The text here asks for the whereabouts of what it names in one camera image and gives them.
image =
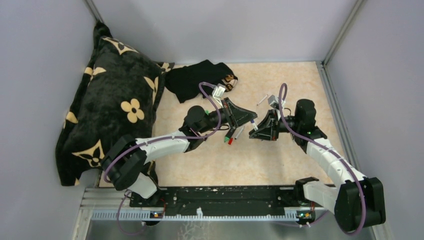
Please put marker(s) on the black floral plush pillow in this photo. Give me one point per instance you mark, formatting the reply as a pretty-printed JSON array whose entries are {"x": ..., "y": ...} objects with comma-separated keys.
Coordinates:
[{"x": 119, "y": 94}]

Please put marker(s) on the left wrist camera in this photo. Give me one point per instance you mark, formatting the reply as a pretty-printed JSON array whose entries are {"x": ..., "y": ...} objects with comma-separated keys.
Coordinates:
[{"x": 218, "y": 92}]

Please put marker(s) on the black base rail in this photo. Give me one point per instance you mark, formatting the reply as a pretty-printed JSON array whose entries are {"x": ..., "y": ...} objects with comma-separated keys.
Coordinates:
[{"x": 251, "y": 203}]

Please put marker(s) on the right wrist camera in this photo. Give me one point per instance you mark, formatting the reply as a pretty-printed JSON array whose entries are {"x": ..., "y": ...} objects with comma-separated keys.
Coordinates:
[{"x": 275, "y": 107}]

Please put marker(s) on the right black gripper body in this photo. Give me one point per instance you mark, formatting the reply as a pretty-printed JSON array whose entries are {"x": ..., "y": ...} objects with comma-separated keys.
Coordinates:
[{"x": 274, "y": 125}]

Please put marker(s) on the black green highlighter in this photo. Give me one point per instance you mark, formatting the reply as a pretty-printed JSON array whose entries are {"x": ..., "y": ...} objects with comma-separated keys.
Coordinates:
[{"x": 228, "y": 136}]

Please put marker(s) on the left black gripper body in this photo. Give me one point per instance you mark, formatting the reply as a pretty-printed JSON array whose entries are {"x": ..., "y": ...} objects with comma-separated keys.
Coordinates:
[{"x": 228, "y": 116}]

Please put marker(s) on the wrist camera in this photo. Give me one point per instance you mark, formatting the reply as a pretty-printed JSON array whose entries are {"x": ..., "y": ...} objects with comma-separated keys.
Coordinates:
[
  {"x": 218, "y": 92},
  {"x": 275, "y": 107}
]

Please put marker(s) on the white pen upper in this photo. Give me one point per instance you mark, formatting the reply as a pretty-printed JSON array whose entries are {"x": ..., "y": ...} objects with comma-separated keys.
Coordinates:
[{"x": 262, "y": 100}]

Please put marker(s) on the black folded cloth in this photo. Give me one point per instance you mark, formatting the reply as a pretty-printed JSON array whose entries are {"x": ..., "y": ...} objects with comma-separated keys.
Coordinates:
[{"x": 184, "y": 81}]

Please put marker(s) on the white pen near highlighter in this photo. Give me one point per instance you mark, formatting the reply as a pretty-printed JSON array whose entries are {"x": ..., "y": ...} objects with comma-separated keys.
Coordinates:
[{"x": 239, "y": 132}]

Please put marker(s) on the white pen with clip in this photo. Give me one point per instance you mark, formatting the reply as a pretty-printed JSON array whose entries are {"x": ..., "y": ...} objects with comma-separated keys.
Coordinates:
[{"x": 255, "y": 127}]

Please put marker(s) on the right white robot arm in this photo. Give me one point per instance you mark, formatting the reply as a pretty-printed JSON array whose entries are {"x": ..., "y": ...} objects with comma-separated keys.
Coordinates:
[{"x": 355, "y": 200}]

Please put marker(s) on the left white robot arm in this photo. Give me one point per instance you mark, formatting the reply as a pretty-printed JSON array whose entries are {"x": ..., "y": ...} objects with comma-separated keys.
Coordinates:
[{"x": 125, "y": 164}]

